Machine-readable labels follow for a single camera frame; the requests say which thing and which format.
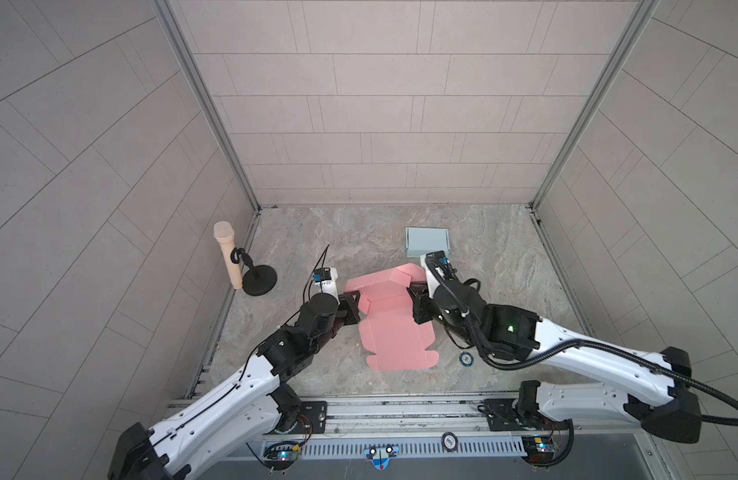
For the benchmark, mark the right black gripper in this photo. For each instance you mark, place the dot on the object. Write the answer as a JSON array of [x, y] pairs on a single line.
[[420, 296]]

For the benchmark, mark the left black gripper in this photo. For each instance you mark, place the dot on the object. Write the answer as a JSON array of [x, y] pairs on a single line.
[[349, 309]]

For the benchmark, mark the pink paper box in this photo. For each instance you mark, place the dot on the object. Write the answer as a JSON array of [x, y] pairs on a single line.
[[388, 331]]

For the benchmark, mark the light blue paper box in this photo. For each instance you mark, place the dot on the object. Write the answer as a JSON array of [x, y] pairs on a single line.
[[423, 240]]

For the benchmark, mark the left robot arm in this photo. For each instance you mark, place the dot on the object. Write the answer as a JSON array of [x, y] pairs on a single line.
[[253, 401]]

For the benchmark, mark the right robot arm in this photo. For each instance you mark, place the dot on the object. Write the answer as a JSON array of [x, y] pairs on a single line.
[[655, 390]]

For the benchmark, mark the blue poker chip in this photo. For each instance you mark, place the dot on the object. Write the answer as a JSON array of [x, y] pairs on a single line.
[[466, 359]]

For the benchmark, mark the black round microphone stand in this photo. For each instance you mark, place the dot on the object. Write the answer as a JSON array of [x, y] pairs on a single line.
[[258, 279]]

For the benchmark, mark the round black white badge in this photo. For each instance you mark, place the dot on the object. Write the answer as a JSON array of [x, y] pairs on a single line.
[[449, 442]]

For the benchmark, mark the blue sticker with eyes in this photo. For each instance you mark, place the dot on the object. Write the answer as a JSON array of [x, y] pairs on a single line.
[[380, 456]]

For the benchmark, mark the left green circuit board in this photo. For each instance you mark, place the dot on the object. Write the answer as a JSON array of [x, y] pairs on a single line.
[[283, 453]]

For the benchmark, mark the green circuit board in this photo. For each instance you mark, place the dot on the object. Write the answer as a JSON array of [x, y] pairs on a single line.
[[283, 453], [539, 449]]

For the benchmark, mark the right green circuit board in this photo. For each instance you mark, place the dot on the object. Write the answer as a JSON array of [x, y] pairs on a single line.
[[539, 449]]

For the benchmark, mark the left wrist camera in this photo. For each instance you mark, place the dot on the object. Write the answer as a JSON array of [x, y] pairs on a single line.
[[325, 280]]

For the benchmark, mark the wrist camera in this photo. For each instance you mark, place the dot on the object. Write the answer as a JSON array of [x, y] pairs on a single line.
[[325, 280], [437, 269]]

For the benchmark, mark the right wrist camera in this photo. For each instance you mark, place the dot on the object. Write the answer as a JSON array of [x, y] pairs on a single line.
[[437, 269]]

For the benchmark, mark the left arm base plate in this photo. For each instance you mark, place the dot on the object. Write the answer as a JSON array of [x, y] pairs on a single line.
[[311, 419]]

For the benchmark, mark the aluminium mounting rail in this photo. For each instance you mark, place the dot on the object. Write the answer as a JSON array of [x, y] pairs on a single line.
[[416, 423]]

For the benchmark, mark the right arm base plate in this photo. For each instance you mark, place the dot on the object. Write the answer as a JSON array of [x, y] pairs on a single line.
[[516, 414]]

